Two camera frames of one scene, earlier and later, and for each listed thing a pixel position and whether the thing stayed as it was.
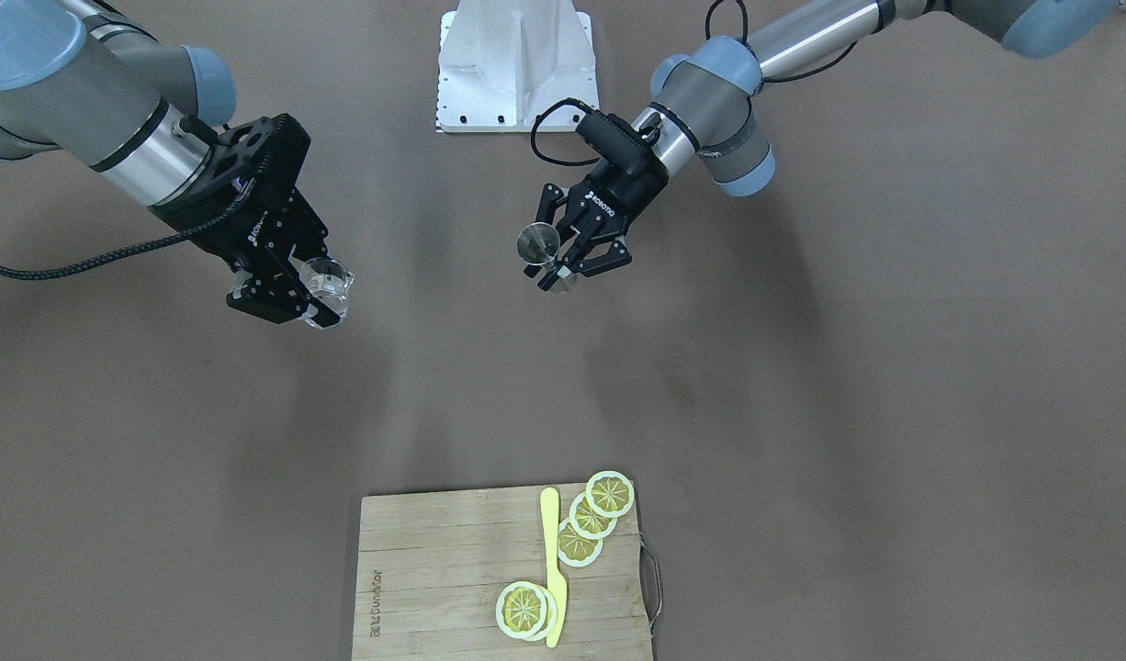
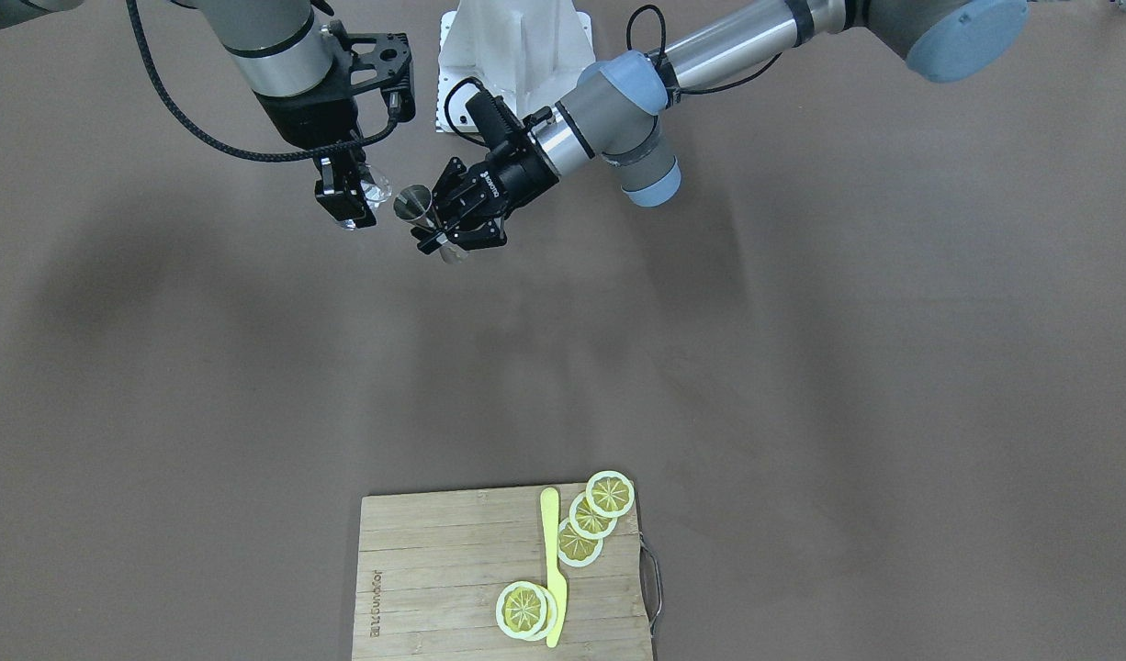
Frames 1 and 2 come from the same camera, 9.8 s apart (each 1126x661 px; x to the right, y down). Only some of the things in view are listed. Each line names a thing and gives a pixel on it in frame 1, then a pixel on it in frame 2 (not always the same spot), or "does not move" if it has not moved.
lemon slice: (575, 549) does not move
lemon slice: (521, 610) does not move
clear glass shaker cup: (327, 283) -> (375, 194)
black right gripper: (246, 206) -> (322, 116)
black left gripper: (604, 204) -> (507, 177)
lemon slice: (610, 494) does not move
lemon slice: (545, 612) does not move
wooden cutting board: (432, 565) does not move
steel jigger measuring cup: (538, 243) -> (413, 204)
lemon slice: (586, 522) does not move
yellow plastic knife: (550, 509) does not move
